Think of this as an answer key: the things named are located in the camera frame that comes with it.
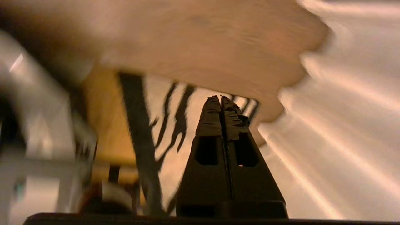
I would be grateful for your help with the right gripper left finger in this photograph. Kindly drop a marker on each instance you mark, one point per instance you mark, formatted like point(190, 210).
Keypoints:
point(206, 190)

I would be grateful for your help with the grey curtain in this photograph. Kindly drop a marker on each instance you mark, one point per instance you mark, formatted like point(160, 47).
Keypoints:
point(343, 125)

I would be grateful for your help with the silver robot base housing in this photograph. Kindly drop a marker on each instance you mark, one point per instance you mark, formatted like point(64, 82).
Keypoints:
point(37, 125)

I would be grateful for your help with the white rug with black stripes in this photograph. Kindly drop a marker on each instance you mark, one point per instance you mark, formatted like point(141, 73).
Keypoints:
point(140, 131)

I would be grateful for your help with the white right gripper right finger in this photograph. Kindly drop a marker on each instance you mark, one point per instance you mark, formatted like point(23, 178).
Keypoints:
point(256, 190)

